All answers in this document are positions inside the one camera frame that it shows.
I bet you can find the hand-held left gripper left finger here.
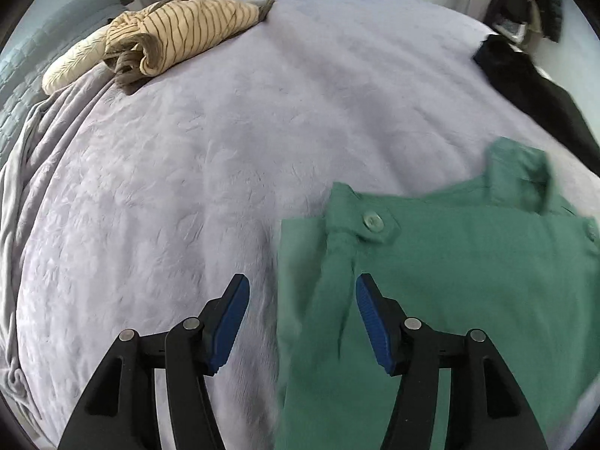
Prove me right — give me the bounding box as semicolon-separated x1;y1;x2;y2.
57;274;251;450

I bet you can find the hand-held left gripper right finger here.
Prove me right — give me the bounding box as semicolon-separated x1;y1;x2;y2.
355;273;549;450

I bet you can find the green work jacket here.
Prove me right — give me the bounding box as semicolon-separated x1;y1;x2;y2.
274;137;600;450

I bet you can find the lavender embossed blanket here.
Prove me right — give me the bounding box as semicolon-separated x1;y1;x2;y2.
0;0;600;450

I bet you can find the black folded garment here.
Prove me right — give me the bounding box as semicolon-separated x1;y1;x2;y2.
472;35;600;174

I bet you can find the cream quilted pillow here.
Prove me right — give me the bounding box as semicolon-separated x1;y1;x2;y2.
41;25;113;95

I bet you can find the striped beige garment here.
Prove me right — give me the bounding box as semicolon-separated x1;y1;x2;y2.
103;0;288;97

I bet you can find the grey quilted headboard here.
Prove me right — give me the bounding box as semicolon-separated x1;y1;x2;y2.
0;0;134;160

